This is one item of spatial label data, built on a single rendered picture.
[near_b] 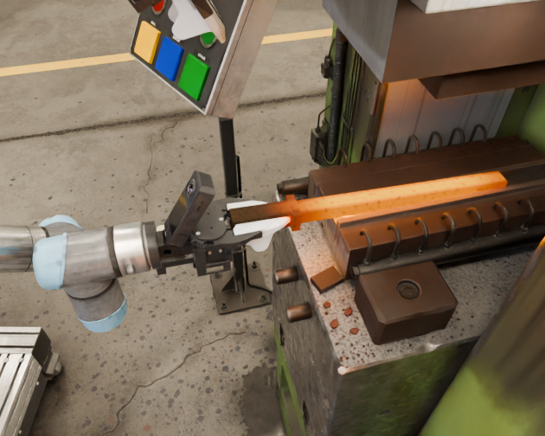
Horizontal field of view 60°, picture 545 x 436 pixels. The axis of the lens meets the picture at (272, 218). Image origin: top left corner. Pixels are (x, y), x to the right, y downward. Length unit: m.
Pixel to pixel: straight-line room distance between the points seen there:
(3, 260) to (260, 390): 1.06
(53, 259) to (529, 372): 0.62
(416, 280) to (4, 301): 1.68
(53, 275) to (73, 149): 1.98
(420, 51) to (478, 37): 0.06
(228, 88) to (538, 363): 0.74
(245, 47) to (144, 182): 1.43
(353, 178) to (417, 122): 0.21
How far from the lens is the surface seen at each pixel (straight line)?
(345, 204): 0.74
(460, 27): 0.55
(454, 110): 1.01
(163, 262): 0.73
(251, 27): 1.02
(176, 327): 1.82
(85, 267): 0.70
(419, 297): 0.71
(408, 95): 0.93
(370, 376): 0.75
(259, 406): 1.65
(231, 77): 1.03
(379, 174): 0.85
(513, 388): 0.72
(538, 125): 1.09
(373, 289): 0.70
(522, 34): 0.60
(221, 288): 1.87
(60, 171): 2.55
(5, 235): 0.82
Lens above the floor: 1.54
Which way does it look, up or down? 47 degrees down
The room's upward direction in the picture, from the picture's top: straight up
